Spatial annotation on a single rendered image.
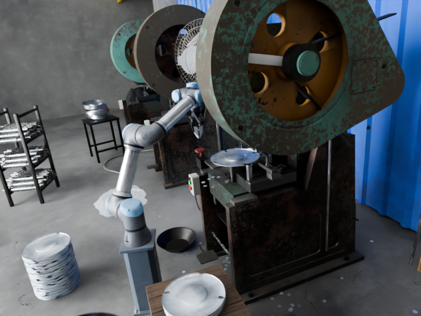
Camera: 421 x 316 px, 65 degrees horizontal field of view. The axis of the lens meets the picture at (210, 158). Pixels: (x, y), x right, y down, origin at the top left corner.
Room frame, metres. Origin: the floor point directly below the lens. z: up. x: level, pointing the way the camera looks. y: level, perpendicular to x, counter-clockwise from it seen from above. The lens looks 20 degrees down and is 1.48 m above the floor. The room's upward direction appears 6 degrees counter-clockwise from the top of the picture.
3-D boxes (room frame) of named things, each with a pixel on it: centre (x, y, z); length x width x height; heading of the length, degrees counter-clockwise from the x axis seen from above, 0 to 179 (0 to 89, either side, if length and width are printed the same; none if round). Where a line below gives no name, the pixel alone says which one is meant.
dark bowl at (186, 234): (2.16, 0.32, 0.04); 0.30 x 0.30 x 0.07
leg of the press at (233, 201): (1.69, -0.49, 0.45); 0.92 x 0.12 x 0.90; 109
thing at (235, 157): (1.85, -0.15, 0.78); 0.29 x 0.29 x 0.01
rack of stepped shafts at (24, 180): (3.35, 1.95, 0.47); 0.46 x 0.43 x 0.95; 89
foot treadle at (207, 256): (1.85, -0.14, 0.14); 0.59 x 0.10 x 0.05; 109
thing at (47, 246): (1.85, 1.11, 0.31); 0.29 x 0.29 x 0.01
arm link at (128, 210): (1.60, 0.45, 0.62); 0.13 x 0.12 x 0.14; 44
